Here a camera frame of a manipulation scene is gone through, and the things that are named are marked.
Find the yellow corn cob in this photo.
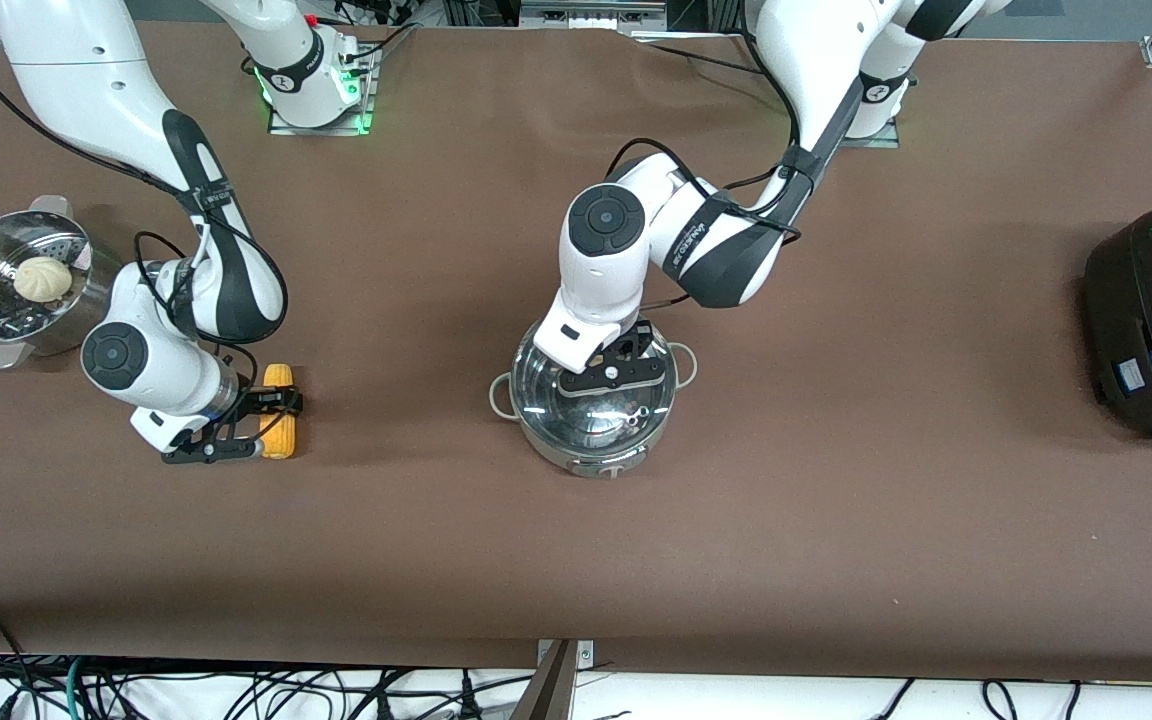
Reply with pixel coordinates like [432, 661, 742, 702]
[258, 363, 298, 460]

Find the glass lid with knob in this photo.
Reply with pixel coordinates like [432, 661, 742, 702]
[513, 320, 680, 453]

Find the stainless steel steamer pot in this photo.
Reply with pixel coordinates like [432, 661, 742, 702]
[0, 195, 126, 370]

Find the white steamed bun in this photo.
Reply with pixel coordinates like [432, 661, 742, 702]
[13, 256, 73, 304]

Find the brown table mat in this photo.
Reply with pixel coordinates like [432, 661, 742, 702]
[0, 18, 1152, 683]

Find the grey electronics box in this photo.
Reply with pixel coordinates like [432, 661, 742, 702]
[519, 0, 669, 33]

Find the black rice cooker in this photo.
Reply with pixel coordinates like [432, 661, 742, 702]
[1083, 196, 1152, 443]

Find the grey pot with handles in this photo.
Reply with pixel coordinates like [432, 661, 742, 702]
[489, 320, 699, 479]

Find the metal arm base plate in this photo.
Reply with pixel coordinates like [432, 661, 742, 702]
[268, 45, 378, 137]
[836, 118, 902, 149]

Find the black floor cable bundle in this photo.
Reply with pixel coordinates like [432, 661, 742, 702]
[86, 662, 537, 720]

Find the small metal bracket plate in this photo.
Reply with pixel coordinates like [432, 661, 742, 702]
[536, 640, 596, 669]

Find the aluminium camera post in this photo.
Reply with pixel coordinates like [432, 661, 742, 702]
[510, 640, 577, 720]

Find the black base cable bundle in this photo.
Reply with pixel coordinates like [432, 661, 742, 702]
[336, 18, 423, 64]

